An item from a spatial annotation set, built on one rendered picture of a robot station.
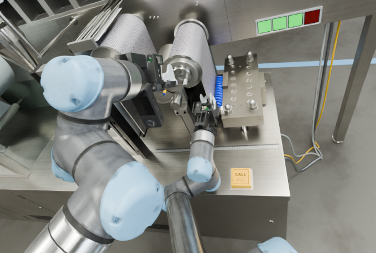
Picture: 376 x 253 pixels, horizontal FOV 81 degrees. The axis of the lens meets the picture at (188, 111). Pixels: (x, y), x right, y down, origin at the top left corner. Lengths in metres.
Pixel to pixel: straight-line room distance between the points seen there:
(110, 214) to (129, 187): 0.03
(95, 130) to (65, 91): 0.07
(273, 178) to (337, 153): 1.20
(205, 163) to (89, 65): 0.45
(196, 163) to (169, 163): 0.35
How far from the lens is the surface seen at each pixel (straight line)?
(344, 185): 1.92
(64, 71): 0.32
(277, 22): 1.06
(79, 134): 0.35
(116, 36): 0.88
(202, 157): 0.67
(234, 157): 0.94
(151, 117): 0.50
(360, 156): 2.06
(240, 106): 0.94
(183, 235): 0.60
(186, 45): 0.83
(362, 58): 1.51
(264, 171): 0.90
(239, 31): 1.07
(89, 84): 0.31
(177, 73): 0.78
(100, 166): 0.29
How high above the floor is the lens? 1.70
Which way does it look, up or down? 44 degrees down
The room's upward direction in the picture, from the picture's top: 24 degrees counter-clockwise
